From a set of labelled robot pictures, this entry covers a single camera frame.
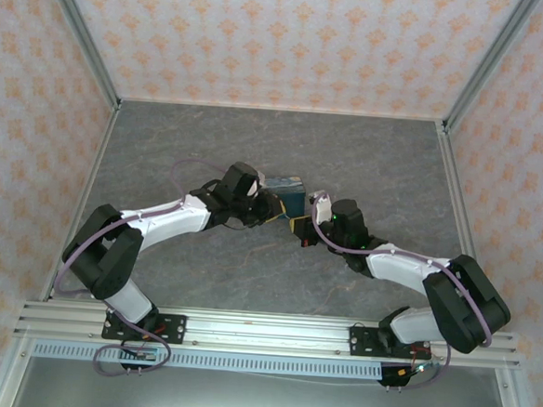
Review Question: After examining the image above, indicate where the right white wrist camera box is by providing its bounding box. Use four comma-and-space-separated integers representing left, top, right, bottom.
308, 190, 334, 229

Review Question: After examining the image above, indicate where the aluminium corner post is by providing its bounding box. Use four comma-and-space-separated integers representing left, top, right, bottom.
28, 0, 129, 111
443, 0, 542, 139

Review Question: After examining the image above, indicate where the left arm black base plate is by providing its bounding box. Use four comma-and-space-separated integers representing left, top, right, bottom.
99, 309, 188, 346

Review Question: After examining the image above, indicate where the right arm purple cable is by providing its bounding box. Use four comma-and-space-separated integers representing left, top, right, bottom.
299, 194, 503, 399

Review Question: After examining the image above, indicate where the slotted grey cable duct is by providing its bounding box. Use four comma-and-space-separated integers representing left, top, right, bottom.
32, 339, 385, 383

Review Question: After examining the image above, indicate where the aluminium table side rail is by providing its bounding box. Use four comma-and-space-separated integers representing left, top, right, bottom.
39, 98, 122, 306
422, 121, 511, 332

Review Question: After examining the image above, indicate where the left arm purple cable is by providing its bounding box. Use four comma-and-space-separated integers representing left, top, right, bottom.
46, 149, 232, 385

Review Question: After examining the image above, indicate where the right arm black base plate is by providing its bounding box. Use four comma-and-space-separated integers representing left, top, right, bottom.
348, 324, 434, 362

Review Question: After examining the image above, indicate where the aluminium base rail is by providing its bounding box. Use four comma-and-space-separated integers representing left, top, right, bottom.
12, 294, 525, 372

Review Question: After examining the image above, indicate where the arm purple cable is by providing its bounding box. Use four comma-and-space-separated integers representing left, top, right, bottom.
46, 149, 232, 385
299, 194, 503, 399

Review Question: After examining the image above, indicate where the starry night tin box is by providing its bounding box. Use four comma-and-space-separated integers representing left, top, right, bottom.
259, 174, 310, 220

